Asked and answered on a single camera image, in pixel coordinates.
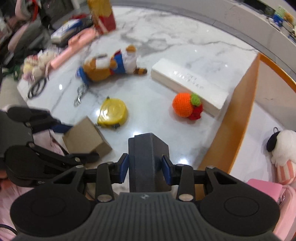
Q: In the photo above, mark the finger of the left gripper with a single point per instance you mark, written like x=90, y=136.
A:
x=37, y=120
x=65, y=159

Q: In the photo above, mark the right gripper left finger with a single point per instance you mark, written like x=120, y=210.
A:
x=108, y=174

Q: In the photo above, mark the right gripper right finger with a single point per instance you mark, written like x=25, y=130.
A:
x=179, y=175

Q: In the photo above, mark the brown cardboard box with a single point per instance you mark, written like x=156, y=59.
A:
x=85, y=137

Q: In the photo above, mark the dark grey box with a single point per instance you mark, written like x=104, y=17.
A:
x=145, y=163

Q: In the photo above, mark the panda plush pink striped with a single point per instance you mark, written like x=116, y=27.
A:
x=281, y=145

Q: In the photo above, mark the orange storage box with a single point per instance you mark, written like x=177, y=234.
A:
x=263, y=101

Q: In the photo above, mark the cream plush toy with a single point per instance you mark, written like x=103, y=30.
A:
x=35, y=67

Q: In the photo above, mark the yellow tape measure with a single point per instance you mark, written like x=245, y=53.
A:
x=113, y=113

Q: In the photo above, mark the orange crochet fruit toy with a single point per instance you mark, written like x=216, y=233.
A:
x=188, y=105

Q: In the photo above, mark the white glasses box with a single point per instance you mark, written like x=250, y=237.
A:
x=180, y=79

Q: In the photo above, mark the yellow tea bottle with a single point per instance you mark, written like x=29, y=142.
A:
x=102, y=15

